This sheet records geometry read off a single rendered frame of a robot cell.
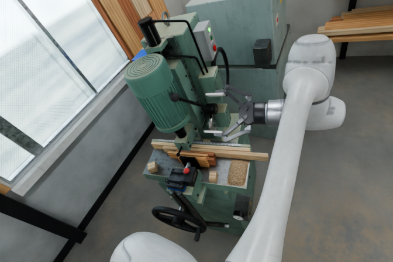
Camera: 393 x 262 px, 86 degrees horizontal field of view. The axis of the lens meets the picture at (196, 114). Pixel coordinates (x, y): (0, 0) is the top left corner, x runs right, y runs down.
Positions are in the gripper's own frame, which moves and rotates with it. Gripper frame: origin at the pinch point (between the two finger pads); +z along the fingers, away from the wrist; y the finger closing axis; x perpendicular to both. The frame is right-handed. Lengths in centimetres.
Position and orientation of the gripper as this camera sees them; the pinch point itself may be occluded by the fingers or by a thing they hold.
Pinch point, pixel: (209, 113)
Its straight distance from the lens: 77.7
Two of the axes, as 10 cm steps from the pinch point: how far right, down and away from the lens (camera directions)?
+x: -4.1, -0.9, -9.1
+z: -9.1, 0.0, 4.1
